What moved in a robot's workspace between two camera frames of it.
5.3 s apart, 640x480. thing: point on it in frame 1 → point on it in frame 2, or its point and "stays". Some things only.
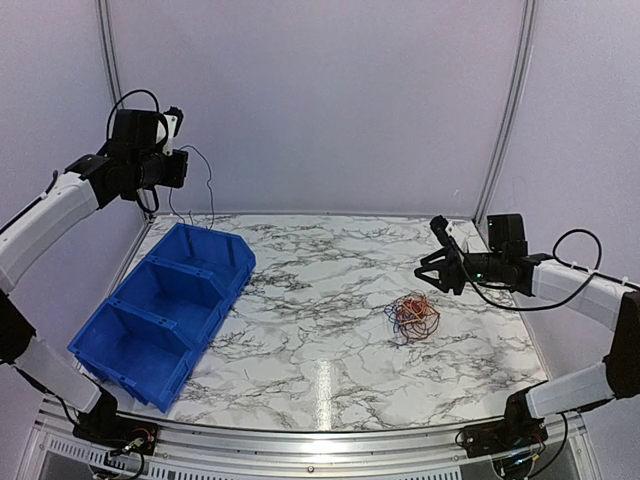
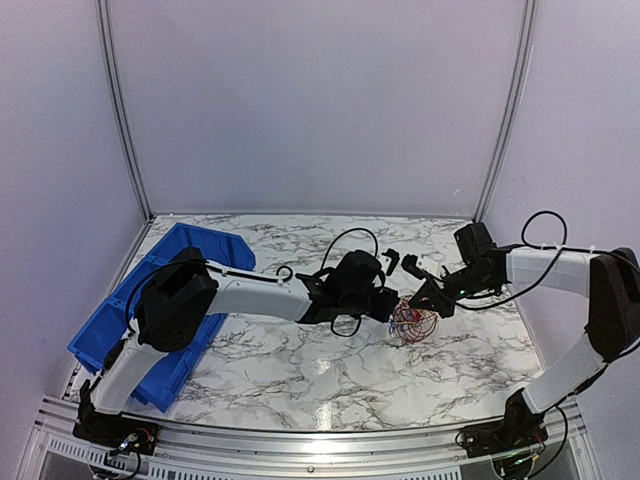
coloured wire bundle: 413,317 stays
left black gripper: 175,178 → 390,300
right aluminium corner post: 510,115 stays
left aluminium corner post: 103,9 stays
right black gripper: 449,269 → 435,300
